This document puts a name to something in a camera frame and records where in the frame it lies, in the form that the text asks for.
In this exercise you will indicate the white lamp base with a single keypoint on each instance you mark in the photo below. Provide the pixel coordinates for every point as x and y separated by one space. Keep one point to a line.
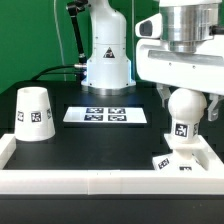
184 156

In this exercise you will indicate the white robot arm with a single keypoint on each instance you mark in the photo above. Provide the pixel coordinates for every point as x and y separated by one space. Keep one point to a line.
182 45

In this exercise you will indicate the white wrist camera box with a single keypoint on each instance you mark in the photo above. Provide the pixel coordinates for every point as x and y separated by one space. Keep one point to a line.
150 28

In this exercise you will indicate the white U-shaped fence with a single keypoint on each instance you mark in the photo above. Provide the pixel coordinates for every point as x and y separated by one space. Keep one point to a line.
97 182

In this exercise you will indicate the white lamp bulb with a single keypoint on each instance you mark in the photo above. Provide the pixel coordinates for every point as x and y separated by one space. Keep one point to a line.
186 108

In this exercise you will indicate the white marker sheet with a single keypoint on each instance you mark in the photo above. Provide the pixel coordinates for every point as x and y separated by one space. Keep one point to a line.
129 115

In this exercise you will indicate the white lamp shade cone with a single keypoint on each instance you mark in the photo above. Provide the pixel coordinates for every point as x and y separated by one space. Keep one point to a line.
33 119

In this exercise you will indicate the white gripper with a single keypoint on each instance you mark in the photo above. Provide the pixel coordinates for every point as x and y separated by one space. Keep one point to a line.
202 71

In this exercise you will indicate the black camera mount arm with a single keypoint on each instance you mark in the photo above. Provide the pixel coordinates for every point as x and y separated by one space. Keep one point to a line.
74 8

